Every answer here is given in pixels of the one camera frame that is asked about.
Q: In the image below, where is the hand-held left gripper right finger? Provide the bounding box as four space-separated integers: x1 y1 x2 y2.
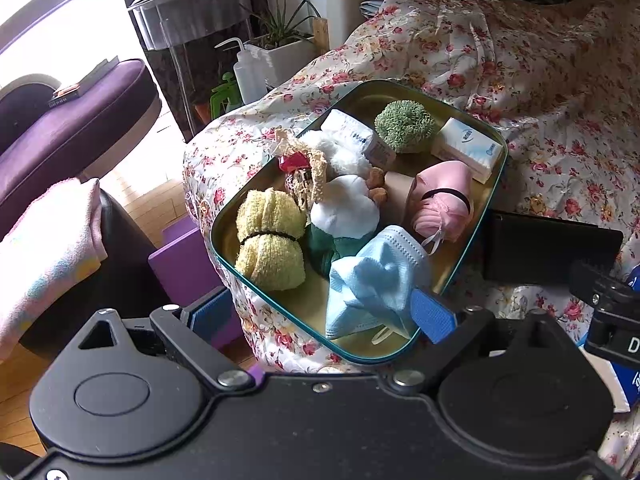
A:
392 287 576 392

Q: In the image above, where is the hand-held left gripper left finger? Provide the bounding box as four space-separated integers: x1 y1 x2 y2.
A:
65 287 256 391

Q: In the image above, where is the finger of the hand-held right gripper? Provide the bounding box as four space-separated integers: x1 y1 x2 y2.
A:
569 259 632 311

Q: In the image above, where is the blue face mask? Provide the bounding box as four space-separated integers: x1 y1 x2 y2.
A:
325 225 433 346

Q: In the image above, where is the white plush toy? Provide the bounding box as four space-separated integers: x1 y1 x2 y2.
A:
299 130 390 239

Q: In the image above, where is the white tissue packet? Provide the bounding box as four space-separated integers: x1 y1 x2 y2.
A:
431 117 505 184
320 109 397 166

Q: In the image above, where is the blue tissue packet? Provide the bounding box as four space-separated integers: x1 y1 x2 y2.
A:
597 357 640 413

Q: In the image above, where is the black box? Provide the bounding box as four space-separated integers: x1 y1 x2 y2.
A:
482 210 624 288

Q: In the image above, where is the purple foam block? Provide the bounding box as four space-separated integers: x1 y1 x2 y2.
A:
147 224 266 382

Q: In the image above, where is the yellow towel roll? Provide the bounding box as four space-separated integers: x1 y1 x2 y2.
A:
235 187 308 292

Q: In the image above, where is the dark brown chair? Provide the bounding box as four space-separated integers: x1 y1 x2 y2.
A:
20 190 166 361

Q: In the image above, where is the pink face mask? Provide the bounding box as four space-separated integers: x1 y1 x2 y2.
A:
410 161 475 256

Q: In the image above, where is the green cloth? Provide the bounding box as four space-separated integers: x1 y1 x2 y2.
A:
306 225 361 278

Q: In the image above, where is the straw doll ornament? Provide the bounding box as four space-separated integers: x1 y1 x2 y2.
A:
272 129 328 211

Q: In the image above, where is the floral bedspread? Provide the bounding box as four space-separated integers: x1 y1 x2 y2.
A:
182 0 640 471

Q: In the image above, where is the pink towel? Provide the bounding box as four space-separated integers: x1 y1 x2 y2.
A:
0 177 108 363

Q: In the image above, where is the green scrub ball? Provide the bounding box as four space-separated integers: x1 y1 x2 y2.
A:
374 101 441 154

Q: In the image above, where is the green spray bottle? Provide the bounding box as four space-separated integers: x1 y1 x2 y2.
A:
209 72 244 121

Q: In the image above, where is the white wash bottle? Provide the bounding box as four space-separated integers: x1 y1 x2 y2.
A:
215 37 268 106

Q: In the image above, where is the dark book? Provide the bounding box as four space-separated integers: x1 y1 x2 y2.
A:
47 56 121 108

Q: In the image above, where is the white plant pot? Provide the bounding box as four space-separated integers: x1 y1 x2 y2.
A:
242 35 318 88

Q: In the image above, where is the green leafy plant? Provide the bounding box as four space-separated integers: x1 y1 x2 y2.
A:
240 0 323 51

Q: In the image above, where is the clear acrylic side table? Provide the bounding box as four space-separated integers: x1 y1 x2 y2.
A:
127 0 263 138

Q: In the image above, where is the pale blue pillow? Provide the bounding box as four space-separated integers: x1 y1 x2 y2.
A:
360 0 396 18

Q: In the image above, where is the wooden bed post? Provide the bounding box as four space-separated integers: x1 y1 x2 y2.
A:
312 17 329 54

